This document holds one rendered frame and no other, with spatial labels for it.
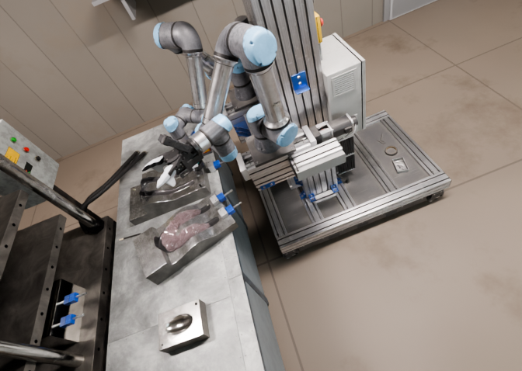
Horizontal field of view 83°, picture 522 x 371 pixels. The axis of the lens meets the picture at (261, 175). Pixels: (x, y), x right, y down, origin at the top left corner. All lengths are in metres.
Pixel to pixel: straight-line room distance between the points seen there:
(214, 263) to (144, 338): 0.45
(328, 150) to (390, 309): 1.12
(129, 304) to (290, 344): 1.04
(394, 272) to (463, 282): 0.39
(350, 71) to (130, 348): 1.66
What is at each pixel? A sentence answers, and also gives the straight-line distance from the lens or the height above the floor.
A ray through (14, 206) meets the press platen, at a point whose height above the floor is 1.29.
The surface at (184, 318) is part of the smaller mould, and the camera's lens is 1.49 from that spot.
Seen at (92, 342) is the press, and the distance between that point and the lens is 1.83.
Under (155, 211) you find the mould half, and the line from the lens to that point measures 1.86.
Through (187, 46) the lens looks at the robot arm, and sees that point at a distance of 1.52.
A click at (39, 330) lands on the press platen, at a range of 1.75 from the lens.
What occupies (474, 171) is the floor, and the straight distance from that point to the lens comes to 2.77.
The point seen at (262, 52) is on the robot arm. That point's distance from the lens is 1.07.
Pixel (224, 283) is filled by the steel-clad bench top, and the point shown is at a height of 0.80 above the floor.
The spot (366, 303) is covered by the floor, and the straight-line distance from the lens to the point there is 2.19.
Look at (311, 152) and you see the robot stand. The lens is 1.57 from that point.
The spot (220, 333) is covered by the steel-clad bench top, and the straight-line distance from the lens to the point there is 1.46.
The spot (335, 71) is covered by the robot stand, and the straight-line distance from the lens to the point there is 1.58.
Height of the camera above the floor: 2.13
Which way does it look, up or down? 49 degrees down
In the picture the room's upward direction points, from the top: 25 degrees counter-clockwise
